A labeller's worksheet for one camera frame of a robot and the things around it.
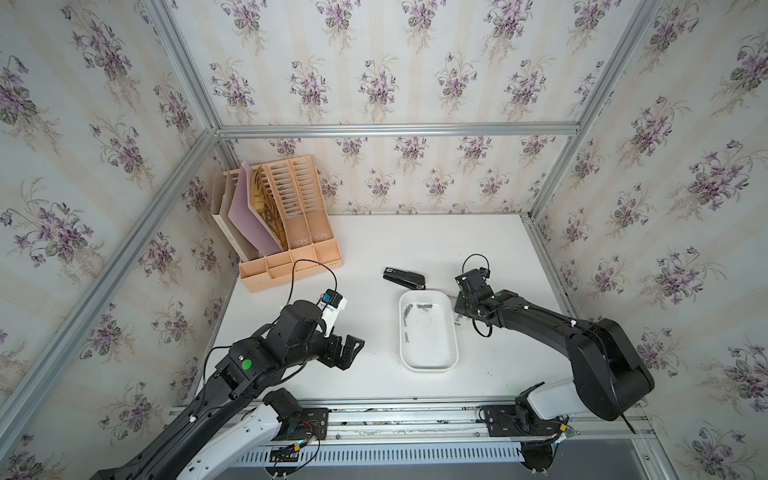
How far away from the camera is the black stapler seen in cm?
98

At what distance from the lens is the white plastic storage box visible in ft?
2.72

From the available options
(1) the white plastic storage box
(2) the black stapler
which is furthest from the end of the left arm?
(2) the black stapler

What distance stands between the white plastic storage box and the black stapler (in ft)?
0.09

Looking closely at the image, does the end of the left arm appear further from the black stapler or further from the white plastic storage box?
the black stapler
